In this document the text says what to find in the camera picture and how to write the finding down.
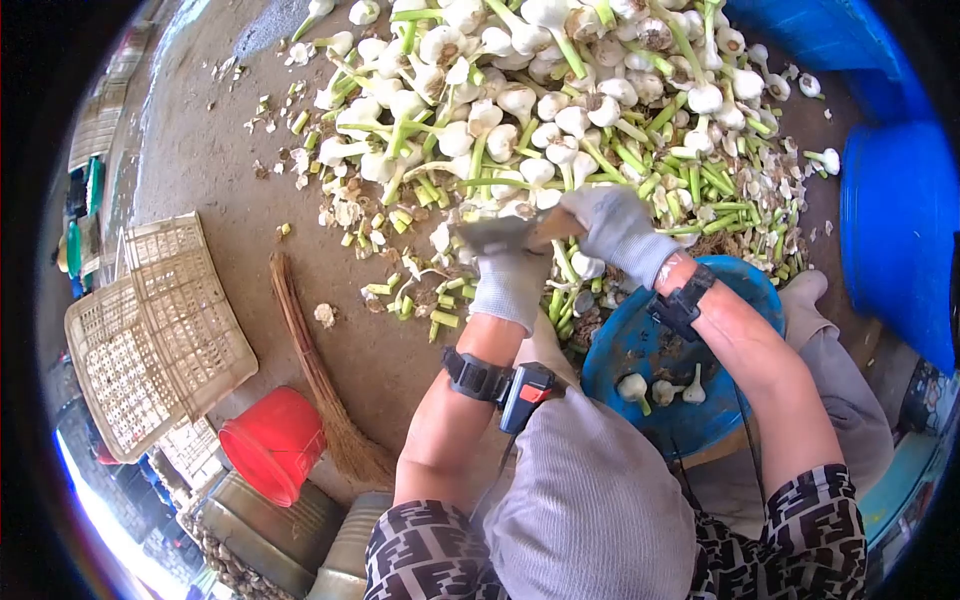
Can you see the person's right hand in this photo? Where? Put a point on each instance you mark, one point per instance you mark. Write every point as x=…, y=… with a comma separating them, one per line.
x=619, y=229

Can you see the pile of white garlic bulbs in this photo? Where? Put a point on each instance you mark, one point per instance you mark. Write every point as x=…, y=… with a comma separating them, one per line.
x=525, y=97

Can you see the small white mesh basket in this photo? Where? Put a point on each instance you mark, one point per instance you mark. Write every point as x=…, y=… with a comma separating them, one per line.
x=191, y=450

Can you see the trimmed garlic bulb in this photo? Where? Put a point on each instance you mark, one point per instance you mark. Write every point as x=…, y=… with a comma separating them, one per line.
x=694, y=388
x=664, y=391
x=632, y=387

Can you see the person's left fingers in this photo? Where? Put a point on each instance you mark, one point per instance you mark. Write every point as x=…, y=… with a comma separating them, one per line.
x=491, y=234

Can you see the person's left hand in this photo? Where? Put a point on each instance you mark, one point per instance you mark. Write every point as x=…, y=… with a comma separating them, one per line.
x=510, y=281

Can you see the person's right fingers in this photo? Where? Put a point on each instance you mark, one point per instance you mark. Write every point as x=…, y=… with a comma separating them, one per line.
x=592, y=204

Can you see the blue plastic basin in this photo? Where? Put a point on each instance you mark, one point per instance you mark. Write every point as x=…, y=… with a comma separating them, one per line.
x=675, y=352

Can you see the brown blade knife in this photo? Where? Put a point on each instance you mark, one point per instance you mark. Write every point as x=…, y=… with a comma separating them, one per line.
x=553, y=226

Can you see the large blue plastic barrel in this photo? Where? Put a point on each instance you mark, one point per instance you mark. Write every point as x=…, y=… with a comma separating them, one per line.
x=900, y=232
x=817, y=34

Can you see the heap of cut green stems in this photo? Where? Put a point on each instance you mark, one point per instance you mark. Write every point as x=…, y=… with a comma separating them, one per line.
x=720, y=202

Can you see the red plastic bucket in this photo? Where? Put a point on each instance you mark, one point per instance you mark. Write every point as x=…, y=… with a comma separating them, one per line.
x=274, y=442

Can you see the straw broom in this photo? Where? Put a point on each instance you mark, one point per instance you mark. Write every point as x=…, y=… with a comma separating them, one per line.
x=315, y=367

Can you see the person's legs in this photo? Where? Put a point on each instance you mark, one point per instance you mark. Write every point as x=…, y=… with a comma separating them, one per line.
x=592, y=495

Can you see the white plastic mesh basket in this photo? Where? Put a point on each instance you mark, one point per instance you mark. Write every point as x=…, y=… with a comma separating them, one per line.
x=187, y=307
x=112, y=375

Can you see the square metal tin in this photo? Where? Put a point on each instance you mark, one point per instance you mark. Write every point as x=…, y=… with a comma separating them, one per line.
x=270, y=529
x=352, y=551

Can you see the person's body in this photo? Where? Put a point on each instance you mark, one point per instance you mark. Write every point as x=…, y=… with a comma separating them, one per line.
x=427, y=551

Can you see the black wrist band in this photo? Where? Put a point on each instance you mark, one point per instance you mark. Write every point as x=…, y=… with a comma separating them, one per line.
x=480, y=377
x=681, y=304

